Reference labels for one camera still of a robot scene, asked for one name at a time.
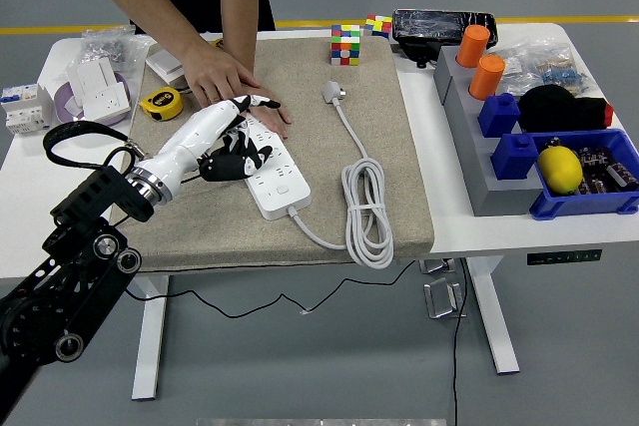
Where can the grey-brown mat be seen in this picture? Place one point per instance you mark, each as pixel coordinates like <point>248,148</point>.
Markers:
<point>309,136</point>

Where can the black power adapter plug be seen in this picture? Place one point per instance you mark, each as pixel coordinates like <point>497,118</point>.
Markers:
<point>237,149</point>

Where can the blue block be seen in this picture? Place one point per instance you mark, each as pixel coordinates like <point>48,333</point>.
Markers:
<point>498,114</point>
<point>516,155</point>

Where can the purple bowl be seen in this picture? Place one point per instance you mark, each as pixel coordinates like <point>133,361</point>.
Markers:
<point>64,102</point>

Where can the white wall socket panel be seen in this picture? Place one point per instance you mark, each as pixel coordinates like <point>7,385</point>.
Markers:
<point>105,102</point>

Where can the white socket box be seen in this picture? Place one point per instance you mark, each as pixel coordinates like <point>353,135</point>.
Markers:
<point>92,74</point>

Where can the clear bag of white parts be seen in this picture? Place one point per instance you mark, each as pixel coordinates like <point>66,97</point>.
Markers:
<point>516,69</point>

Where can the orange cylinder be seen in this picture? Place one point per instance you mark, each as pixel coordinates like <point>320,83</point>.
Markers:
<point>486,77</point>
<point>473,46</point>

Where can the white power strip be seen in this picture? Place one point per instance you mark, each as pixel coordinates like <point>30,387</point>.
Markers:
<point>284,196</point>

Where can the person's right hand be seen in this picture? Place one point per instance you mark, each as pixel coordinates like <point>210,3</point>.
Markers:
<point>219,79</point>

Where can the metal bracket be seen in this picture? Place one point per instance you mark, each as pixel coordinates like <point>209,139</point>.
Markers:
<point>437,265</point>
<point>442,298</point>

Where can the grey stepped block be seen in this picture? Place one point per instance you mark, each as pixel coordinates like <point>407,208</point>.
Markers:
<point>474,161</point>

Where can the yellow lemon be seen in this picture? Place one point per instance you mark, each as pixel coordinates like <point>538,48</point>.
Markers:
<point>559,169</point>

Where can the clear bag of blue parts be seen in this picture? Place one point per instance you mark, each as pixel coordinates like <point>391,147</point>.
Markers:
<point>559,72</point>

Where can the clear bag of screws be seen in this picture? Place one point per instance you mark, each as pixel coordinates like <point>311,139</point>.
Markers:
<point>102,47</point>

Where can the small colourful puzzle cube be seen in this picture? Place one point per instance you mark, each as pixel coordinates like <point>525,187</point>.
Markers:
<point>378,26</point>

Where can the dark capacitors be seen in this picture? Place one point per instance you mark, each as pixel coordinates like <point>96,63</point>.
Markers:
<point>606,169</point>

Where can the blue plastic bin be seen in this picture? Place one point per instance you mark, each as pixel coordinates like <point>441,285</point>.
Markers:
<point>574,204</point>

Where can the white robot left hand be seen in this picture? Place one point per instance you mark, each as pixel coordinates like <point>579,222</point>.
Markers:
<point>194,136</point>

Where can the black wrapped box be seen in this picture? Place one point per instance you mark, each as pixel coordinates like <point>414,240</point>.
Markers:
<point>434,27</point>

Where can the black desk control panel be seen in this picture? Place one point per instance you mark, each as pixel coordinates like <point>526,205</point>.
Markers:
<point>564,257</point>

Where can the black cloth bundle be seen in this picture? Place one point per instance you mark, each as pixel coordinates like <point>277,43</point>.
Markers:
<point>559,109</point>

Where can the person's left hand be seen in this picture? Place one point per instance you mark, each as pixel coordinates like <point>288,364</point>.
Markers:
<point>274,119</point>

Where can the person's left forearm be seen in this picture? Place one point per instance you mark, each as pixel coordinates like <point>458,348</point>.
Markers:
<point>240,12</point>

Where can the white wall switch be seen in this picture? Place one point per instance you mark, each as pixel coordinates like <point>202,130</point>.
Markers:
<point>161,64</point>

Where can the large colourful puzzle cube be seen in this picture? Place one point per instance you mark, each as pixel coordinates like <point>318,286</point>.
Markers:
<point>344,44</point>

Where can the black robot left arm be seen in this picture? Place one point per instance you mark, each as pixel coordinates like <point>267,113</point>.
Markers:
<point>65,296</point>

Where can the white circuit breaker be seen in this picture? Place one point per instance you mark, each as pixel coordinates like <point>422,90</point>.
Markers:
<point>25,107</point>

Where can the white table leg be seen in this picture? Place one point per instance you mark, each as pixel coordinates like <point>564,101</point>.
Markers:
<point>494,326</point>
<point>150,346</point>

